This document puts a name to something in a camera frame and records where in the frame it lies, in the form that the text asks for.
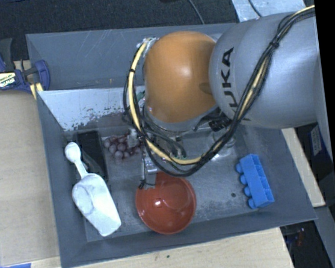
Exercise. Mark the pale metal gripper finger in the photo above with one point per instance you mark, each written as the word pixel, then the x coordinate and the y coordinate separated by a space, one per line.
pixel 145 169
pixel 152 176

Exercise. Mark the red bowl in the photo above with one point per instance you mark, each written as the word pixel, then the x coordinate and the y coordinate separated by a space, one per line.
pixel 167 206

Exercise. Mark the purple toy grapes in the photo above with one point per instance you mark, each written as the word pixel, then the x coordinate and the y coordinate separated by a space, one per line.
pixel 117 148

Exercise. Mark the black flat block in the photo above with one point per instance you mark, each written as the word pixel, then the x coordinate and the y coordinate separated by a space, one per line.
pixel 91 152

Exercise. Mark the white plastic scoop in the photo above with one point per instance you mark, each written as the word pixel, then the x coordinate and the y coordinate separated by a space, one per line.
pixel 95 200

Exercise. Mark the grey metal bin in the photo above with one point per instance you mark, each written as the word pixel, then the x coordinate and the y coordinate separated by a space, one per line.
pixel 210 185

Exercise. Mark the clear plastic cup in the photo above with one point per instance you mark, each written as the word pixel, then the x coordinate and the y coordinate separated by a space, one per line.
pixel 228 148

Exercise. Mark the blue toy building brick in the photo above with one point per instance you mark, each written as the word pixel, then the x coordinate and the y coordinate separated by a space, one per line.
pixel 256 181

